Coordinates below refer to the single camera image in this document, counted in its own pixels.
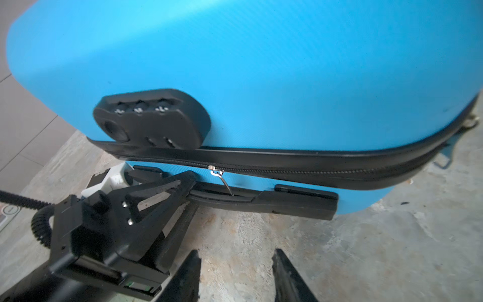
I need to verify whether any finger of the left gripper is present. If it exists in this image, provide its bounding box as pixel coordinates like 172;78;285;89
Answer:
84;171;196;262
148;203;199;274

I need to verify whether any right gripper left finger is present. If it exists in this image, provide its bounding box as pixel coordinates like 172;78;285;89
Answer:
156;250;201;302

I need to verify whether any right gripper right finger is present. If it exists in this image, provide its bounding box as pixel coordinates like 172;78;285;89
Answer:
272;249;318;302

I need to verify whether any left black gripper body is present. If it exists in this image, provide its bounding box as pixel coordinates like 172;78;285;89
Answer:
49;190;170;301

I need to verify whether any blue suitcase with black lining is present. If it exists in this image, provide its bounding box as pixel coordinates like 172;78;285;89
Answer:
6;1;482;215

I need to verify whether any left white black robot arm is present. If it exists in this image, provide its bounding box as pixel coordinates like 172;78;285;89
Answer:
1;169;196;301

